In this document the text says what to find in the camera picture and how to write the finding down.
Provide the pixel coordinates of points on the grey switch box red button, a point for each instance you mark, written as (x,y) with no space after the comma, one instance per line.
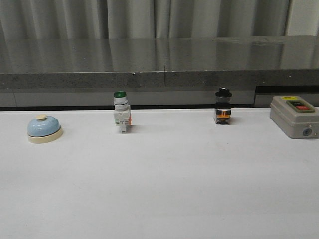
(296,117)

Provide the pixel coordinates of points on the green pushbutton switch white body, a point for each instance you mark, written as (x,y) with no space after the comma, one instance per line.
(122,112)

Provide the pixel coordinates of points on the grey stone countertop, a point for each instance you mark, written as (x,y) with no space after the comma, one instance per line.
(157,73)

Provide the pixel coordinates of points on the grey curtain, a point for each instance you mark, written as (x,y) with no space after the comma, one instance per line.
(141,19)

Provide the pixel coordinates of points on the black rotary selector switch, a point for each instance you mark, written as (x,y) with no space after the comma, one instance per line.
(222,113)

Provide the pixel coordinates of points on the blue call bell cream base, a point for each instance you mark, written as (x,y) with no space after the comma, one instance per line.
(44,129)

